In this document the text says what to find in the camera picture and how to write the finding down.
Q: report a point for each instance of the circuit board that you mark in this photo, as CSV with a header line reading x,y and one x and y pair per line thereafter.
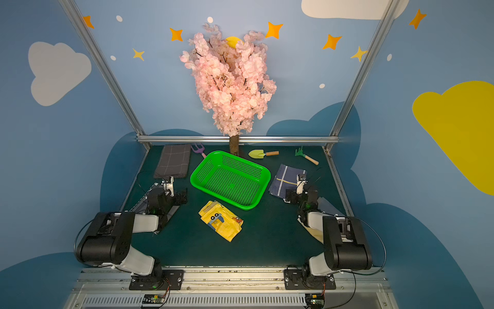
x,y
314,301
153,300

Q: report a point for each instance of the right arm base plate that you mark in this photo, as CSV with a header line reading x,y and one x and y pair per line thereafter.
x,y
297,279

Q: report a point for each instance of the pink blossom artificial tree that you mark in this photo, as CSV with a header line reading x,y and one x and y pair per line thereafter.
x,y
231,80

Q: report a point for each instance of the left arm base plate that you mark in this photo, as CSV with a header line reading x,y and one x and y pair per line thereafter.
x,y
167,280

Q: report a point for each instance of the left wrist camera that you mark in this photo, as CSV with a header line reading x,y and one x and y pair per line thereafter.
x,y
168,185

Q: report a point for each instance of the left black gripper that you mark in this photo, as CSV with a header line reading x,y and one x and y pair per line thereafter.
x,y
177,197

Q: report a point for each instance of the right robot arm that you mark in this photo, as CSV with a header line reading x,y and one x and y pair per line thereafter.
x,y
345,245

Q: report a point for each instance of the light grey checked pillowcase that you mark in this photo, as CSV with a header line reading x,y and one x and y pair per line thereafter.
x,y
148,223

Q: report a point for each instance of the purple toy garden fork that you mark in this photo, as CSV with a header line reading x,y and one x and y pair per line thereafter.
x,y
199,148

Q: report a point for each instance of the yellow cartoon pillowcase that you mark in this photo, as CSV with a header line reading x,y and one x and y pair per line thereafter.
x,y
220,219

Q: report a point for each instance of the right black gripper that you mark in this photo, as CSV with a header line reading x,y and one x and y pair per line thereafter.
x,y
293,195

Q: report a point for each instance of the left circuit board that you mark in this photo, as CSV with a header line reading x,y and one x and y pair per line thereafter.
x,y
153,300

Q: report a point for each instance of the navy striped pillowcase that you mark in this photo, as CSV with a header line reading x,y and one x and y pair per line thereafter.
x,y
285,178

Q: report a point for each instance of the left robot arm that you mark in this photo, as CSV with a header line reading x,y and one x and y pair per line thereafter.
x,y
107,241

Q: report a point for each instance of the green toy rake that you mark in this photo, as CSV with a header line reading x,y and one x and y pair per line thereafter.
x,y
299,152

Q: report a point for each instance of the dark grey checked pillowcase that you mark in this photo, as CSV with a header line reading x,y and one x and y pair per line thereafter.
x,y
174,161

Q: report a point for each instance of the green plastic basket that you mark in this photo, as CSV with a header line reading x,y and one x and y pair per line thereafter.
x,y
232,179

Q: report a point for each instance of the right circuit board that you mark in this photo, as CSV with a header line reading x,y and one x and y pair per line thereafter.
x,y
314,301

